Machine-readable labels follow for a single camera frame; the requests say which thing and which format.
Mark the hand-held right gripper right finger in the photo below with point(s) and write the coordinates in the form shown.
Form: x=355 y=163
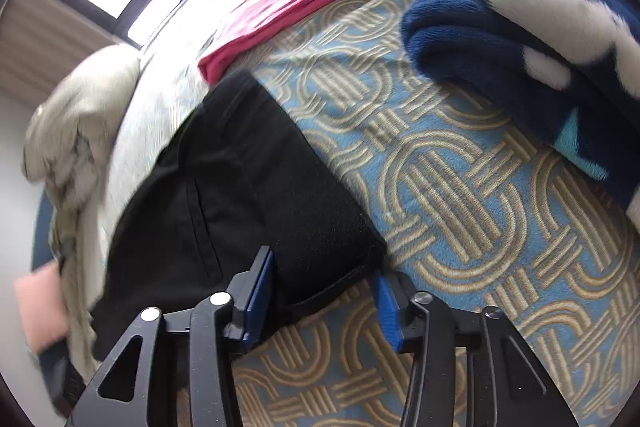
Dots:
x=387 y=312

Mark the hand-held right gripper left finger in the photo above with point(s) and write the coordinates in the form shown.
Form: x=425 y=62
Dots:
x=259 y=292

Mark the black pants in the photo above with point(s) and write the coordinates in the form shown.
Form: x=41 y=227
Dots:
x=240 y=187

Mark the blue beige patterned bedspread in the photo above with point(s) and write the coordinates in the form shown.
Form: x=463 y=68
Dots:
x=460 y=207

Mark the pink pillow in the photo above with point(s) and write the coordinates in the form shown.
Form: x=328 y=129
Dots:
x=40 y=307

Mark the blue headboard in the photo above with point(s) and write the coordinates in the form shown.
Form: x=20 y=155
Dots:
x=45 y=232

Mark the beige quilt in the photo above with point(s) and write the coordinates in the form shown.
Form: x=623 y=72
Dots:
x=80 y=122

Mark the navy and white fleece blanket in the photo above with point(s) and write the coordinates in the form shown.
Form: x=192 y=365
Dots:
x=480 y=32

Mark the beige curtain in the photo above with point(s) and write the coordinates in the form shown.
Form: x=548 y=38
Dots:
x=45 y=42

